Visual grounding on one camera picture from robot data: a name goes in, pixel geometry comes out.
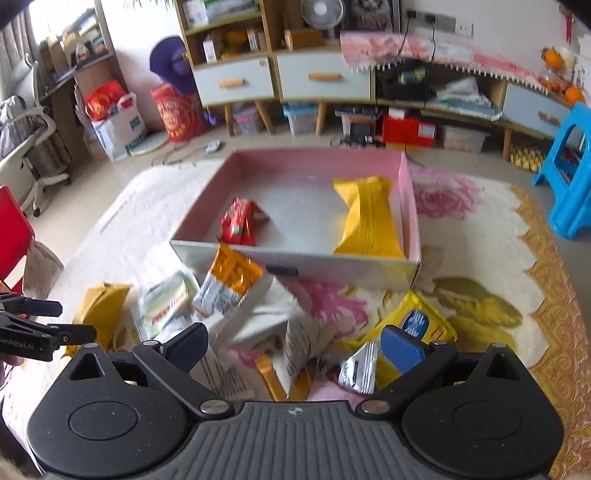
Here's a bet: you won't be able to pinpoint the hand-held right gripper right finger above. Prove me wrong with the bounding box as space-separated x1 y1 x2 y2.
360 324 527 417

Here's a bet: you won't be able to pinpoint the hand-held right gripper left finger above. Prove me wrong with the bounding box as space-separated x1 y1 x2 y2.
58 323 236 418

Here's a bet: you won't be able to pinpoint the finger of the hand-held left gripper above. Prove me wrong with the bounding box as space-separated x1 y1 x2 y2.
0 292 64 318
0 313 98 347

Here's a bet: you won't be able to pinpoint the yellow ridged snack packet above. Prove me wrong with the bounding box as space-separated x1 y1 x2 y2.
65 282 132 356
332 176 406 259

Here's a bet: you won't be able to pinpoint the yellow blue label snack packet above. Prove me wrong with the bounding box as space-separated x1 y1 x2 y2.
344 291 458 391

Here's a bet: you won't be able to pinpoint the white printed snack packet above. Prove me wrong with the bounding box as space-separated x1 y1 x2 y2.
191 342 259 402
283 318 335 401

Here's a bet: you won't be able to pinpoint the small silver white snack packet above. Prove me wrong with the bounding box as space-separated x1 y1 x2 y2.
338 342 380 395

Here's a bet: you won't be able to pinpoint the pale green white snack packet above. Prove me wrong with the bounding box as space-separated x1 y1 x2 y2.
131 268 201 340

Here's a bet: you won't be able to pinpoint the white grey snack packet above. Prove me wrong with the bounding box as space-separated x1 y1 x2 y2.
226 277 301 352

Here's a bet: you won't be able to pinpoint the orange white snack packet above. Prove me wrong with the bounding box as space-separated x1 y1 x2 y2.
191 242 264 319

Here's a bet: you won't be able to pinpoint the orange stick snack packet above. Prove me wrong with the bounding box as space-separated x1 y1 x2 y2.
255 355 287 402

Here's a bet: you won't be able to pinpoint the pink cardboard box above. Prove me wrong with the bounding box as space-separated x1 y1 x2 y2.
168 148 422 291

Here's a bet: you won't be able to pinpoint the red plastic chair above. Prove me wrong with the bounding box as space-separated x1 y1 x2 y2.
0 185 36 296

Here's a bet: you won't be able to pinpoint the red snack packet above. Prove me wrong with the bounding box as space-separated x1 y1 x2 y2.
219 198 269 247

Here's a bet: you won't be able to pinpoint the grey office chair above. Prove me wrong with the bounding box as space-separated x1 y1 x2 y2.
0 96 73 217

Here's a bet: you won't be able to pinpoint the white shopping bag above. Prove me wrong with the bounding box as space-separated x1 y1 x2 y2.
90 92 148 162

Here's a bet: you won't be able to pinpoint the red gift bag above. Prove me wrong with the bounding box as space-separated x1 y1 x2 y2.
85 80 129 121

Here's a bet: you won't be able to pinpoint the red cardboard box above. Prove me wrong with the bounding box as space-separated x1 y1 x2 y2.
381 115 437 148

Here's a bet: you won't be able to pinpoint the clear white storage bin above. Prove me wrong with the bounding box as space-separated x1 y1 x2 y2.
442 124 490 154

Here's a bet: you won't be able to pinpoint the yellow toy pile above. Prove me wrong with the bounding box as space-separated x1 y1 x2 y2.
510 143 546 172

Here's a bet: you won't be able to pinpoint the blue plastic stool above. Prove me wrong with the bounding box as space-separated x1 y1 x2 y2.
531 102 591 241

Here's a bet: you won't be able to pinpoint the clear plastic storage bin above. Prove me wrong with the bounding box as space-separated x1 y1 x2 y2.
233 108 265 137

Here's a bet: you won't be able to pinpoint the red round gift drum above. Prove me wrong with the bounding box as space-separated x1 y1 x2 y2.
151 83 209 144

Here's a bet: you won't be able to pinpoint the wooden bookshelf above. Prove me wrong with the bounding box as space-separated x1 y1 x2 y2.
28 0 123 153

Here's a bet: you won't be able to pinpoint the blue lid storage bin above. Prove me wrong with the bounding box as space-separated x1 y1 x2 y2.
283 104 324 137

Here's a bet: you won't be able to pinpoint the wooden drawer cabinet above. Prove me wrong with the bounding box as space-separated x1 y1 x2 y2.
272 28 376 136

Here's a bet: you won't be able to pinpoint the white folded clothes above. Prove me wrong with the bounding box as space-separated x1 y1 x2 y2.
436 78 502 121

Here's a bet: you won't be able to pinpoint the black bag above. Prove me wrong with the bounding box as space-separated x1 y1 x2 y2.
379 65 433 100

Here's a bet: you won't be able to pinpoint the low wooden media cabinet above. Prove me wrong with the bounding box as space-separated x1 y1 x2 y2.
374 60 578 162

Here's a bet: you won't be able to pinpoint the white cabinet drawer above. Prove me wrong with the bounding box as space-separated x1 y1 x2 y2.
501 83 573 139
193 58 275 107
277 51 372 102

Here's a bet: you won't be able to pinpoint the purple plush toy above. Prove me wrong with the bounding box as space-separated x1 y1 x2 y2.
149 37 192 93

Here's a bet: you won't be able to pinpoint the pink fringed cloth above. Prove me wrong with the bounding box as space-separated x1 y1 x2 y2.
341 31 550 90

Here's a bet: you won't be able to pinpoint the tall wooden shelf cabinet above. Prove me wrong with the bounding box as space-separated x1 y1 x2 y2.
174 0 278 137

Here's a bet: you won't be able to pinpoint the framed cat picture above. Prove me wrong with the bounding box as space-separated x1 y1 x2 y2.
346 0 400 33

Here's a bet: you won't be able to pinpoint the white desk fan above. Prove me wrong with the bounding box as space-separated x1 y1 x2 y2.
300 0 345 41

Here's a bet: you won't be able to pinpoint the round white base plate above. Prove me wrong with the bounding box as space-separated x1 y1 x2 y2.
124 134 172 158

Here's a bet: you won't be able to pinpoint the grey wall power outlet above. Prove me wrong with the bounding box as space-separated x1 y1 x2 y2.
405 10 456 29

